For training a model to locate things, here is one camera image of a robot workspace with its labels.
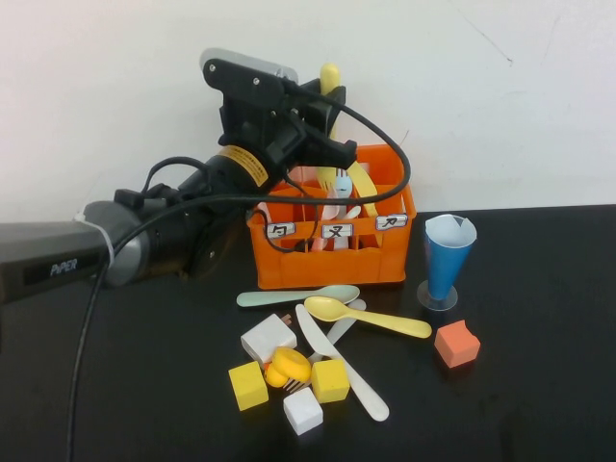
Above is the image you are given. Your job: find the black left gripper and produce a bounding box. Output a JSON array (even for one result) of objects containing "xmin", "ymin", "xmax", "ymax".
[{"xmin": 218, "ymin": 78, "xmax": 358, "ymax": 180}]

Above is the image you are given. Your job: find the pale yellow plastic utensil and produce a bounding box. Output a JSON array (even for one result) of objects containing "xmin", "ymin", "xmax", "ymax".
[{"xmin": 315, "ymin": 62, "xmax": 344, "ymax": 193}]

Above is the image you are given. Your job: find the white foam cube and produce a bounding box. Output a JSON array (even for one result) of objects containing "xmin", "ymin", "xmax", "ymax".
[{"xmin": 282, "ymin": 387, "xmax": 324, "ymax": 437}]

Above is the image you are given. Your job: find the orange plastic cutlery crate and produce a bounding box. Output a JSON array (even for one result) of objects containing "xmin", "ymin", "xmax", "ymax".
[{"xmin": 246, "ymin": 142, "xmax": 418, "ymax": 291}]

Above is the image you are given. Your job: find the light blue plastic fork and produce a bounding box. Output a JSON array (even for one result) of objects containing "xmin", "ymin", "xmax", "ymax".
[{"xmin": 335, "ymin": 167, "xmax": 355, "ymax": 251}]

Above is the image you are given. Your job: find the yellow plastic knife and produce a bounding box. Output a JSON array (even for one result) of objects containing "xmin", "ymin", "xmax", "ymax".
[{"xmin": 345, "ymin": 160, "xmax": 385, "ymax": 246}]

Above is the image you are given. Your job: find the paper label with fork character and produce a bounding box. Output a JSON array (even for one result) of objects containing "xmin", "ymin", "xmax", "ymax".
[{"xmin": 321, "ymin": 222, "xmax": 355, "ymax": 240}]

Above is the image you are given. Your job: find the paper label with spoon character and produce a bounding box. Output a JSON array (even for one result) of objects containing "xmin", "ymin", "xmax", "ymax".
[{"xmin": 266, "ymin": 221, "xmax": 297, "ymax": 241}]

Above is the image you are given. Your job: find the paper label with knife character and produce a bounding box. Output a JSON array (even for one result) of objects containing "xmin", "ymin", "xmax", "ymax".
[{"xmin": 374, "ymin": 213, "xmax": 409, "ymax": 232}]

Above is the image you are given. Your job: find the mint green plastic spoon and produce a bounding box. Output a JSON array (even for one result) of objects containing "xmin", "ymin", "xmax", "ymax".
[{"xmin": 236, "ymin": 284, "xmax": 361, "ymax": 309}]

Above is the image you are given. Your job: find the yellow plastic spoon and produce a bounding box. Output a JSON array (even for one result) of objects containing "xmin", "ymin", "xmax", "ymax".
[{"xmin": 303, "ymin": 295, "xmax": 433, "ymax": 340}]

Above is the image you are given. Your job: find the blue paper cone cup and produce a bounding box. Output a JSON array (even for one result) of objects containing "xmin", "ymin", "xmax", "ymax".
[{"xmin": 423, "ymin": 214, "xmax": 478, "ymax": 300}]

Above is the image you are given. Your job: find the white plastic fork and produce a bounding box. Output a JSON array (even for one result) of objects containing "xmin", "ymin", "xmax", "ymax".
[{"xmin": 283, "ymin": 298, "xmax": 368, "ymax": 395}]

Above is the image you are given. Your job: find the white charger plug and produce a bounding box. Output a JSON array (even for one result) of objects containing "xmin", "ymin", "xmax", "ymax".
[{"xmin": 240, "ymin": 313, "xmax": 299, "ymax": 363}]

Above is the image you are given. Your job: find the yellow plastic toy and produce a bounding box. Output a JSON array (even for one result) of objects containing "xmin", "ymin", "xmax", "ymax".
[{"xmin": 264, "ymin": 346, "xmax": 313, "ymax": 388}]

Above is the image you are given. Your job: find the yellow foam cube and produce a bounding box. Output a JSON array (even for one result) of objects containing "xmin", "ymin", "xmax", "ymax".
[
  {"xmin": 311, "ymin": 358, "xmax": 351, "ymax": 405},
  {"xmin": 228, "ymin": 360, "xmax": 270, "ymax": 412}
]

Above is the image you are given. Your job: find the orange foam cube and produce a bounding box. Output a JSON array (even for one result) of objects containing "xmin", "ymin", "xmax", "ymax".
[{"xmin": 433, "ymin": 319, "xmax": 481, "ymax": 370}]

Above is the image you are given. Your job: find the white plastic knife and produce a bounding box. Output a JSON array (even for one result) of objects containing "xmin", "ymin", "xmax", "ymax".
[{"xmin": 295, "ymin": 303, "xmax": 391, "ymax": 423}]

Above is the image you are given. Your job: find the thin black cable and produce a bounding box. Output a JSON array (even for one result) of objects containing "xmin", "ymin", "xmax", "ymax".
[{"xmin": 263, "ymin": 167, "xmax": 319, "ymax": 255}]

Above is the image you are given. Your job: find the thick black camera cable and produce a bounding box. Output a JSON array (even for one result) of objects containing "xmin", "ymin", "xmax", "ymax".
[{"xmin": 64, "ymin": 81, "xmax": 413, "ymax": 462}]

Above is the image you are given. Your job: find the short black looped cable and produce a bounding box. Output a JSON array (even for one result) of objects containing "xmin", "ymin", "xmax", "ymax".
[{"xmin": 142, "ymin": 155, "xmax": 208, "ymax": 199}]

